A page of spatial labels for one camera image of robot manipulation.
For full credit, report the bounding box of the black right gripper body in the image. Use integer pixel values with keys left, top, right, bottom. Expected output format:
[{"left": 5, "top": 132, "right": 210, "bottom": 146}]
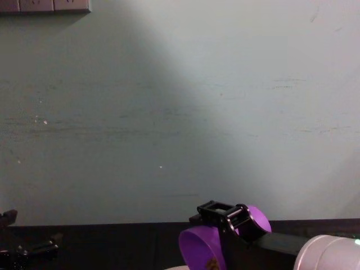
[{"left": 218, "top": 219, "right": 308, "bottom": 270}]

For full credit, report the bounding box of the grey wall socket plate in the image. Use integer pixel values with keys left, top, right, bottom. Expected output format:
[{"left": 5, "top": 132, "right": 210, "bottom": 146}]
[
  {"left": 19, "top": 0, "right": 55, "bottom": 14},
  {"left": 0, "top": 0, "right": 21, "bottom": 15},
  {"left": 53, "top": 0, "right": 92, "bottom": 14}
]

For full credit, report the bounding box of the black table cloth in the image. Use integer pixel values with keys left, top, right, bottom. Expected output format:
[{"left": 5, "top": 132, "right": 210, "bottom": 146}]
[{"left": 0, "top": 219, "right": 360, "bottom": 270}]

